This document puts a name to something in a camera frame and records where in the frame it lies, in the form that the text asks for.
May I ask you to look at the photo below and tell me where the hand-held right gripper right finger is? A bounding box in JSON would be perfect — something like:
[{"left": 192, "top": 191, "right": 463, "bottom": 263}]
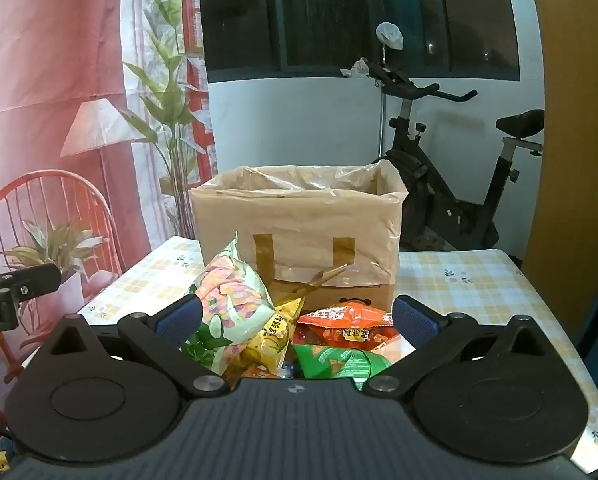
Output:
[{"left": 360, "top": 294, "right": 556, "bottom": 402}]

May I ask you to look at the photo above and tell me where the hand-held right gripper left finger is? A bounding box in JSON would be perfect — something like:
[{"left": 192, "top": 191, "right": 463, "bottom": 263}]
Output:
[{"left": 46, "top": 295, "right": 228, "bottom": 402}]

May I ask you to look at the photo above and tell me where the yellow snack packet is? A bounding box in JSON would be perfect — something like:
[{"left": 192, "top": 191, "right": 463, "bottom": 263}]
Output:
[{"left": 226, "top": 296, "right": 305, "bottom": 378}]

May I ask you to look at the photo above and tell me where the black exercise bike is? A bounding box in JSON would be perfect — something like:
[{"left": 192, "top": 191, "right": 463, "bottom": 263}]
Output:
[{"left": 366, "top": 57, "right": 547, "bottom": 251}]

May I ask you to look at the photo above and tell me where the pastel chip bag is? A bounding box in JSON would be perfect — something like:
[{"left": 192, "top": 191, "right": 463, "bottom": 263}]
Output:
[{"left": 181, "top": 232, "right": 277, "bottom": 376}]

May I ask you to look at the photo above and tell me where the orange snack packet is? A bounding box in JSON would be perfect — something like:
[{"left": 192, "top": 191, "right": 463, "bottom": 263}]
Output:
[{"left": 239, "top": 364, "right": 282, "bottom": 381}]

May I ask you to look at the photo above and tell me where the thin metal pole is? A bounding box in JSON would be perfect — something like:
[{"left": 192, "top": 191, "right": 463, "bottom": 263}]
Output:
[{"left": 378, "top": 50, "right": 387, "bottom": 161}]

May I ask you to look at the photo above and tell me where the green snack packet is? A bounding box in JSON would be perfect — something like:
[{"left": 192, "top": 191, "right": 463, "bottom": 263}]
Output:
[{"left": 291, "top": 344, "right": 395, "bottom": 392}]

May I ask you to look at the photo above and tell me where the dark window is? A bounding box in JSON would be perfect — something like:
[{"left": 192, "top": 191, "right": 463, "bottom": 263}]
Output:
[{"left": 198, "top": 0, "right": 522, "bottom": 83}]

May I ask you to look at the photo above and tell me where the yellow checkered tablecloth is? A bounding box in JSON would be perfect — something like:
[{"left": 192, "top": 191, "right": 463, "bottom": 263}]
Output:
[{"left": 22, "top": 235, "right": 598, "bottom": 476}]

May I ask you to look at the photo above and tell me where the white plastic bag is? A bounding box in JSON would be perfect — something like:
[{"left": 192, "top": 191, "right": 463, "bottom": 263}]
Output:
[{"left": 375, "top": 22, "right": 405, "bottom": 52}]

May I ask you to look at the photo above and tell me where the brown wooden door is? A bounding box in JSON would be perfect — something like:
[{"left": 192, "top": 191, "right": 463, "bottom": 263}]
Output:
[{"left": 521, "top": 0, "right": 598, "bottom": 321}]

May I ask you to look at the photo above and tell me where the orange-red snack packet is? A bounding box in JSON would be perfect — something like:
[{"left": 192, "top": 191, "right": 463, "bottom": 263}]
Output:
[{"left": 293, "top": 297, "right": 405, "bottom": 348}]

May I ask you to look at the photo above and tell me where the printed backdrop cloth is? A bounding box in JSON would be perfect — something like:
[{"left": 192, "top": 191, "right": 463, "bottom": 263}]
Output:
[{"left": 0, "top": 0, "right": 217, "bottom": 411}]

